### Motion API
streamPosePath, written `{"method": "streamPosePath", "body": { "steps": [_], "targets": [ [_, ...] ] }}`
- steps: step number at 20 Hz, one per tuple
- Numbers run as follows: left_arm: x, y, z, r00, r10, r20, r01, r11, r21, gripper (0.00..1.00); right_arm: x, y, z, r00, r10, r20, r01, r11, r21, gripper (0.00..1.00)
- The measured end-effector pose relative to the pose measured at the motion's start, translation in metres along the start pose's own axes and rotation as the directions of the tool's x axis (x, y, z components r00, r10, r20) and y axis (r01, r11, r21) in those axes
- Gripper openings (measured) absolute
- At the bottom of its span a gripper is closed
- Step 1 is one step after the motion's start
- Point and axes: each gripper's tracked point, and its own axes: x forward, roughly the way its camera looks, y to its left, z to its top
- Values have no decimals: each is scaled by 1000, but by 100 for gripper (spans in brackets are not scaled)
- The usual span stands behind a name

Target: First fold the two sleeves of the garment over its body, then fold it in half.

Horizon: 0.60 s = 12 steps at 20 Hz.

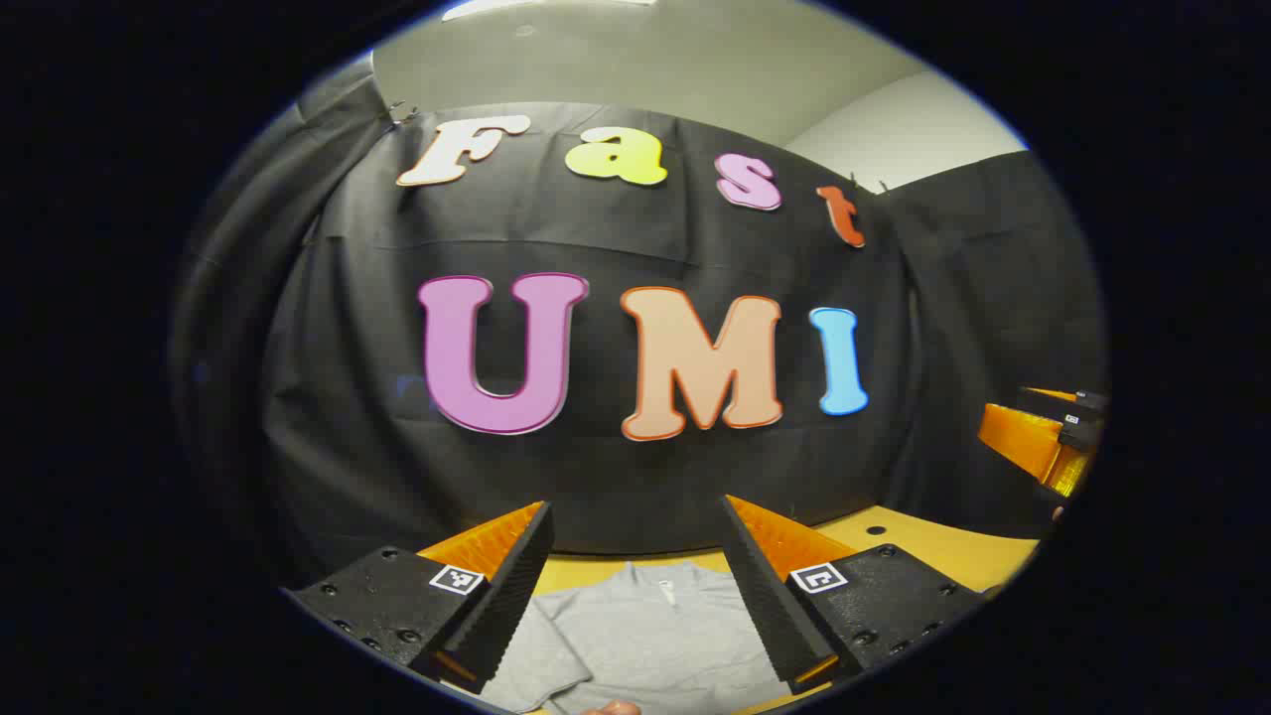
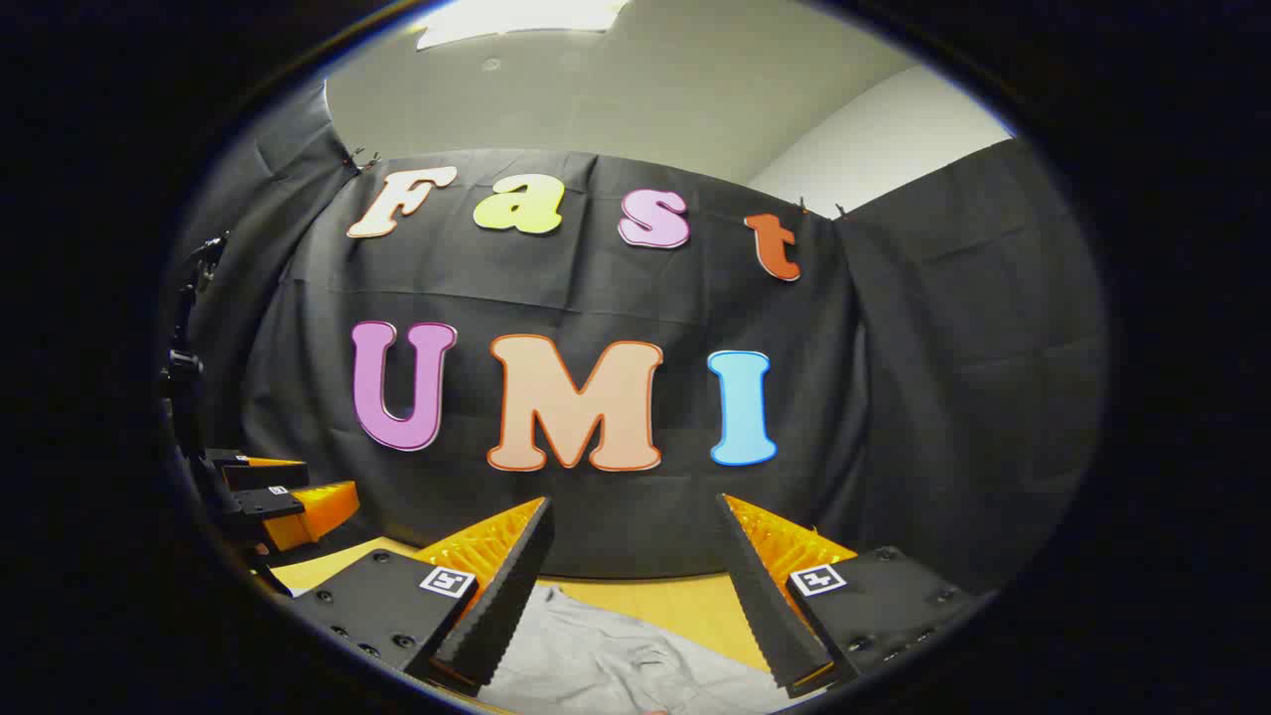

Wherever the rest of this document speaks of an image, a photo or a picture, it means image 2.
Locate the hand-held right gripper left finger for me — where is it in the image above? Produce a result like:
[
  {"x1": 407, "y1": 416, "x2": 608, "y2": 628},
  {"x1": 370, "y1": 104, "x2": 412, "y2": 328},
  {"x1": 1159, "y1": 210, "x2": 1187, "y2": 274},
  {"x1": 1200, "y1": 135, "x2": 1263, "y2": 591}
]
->
[{"x1": 293, "y1": 497, "x2": 555, "y2": 696}]

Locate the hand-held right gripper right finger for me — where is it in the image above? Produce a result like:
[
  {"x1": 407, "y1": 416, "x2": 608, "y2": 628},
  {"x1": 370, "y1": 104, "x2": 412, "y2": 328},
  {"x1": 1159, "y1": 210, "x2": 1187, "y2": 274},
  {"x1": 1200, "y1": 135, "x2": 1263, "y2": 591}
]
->
[{"x1": 717, "y1": 494, "x2": 994, "y2": 698}]

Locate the grey zip-neck sweatshirt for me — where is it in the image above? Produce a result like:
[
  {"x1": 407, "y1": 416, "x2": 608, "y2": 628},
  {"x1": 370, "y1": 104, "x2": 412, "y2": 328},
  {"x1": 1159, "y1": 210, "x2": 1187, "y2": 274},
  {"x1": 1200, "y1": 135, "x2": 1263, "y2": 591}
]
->
[{"x1": 477, "y1": 584, "x2": 795, "y2": 715}]

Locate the ceiling light panel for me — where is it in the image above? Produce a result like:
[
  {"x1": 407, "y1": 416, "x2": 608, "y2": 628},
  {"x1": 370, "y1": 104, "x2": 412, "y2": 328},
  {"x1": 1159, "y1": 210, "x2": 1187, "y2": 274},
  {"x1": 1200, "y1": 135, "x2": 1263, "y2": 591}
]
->
[{"x1": 412, "y1": 0, "x2": 632, "y2": 51}]

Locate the black backdrop cloth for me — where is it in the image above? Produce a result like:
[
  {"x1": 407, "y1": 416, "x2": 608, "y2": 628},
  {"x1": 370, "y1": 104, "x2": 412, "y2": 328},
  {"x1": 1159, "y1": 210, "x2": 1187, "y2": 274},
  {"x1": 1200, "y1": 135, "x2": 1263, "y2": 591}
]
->
[{"x1": 164, "y1": 84, "x2": 1111, "y2": 597}]

